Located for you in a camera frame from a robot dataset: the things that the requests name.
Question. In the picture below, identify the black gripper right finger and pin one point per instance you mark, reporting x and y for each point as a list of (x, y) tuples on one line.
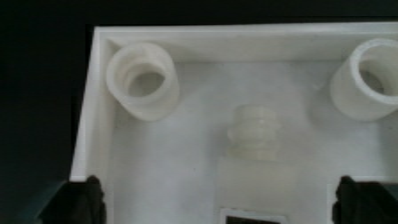
[(366, 202)]

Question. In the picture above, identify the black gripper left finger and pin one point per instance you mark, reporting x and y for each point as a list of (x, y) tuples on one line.
[(77, 205)]

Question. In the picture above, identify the white square tabletop part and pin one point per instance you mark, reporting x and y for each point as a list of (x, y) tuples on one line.
[(172, 75)]

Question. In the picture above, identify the white table leg grasped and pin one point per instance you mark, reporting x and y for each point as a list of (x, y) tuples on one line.
[(256, 177)]

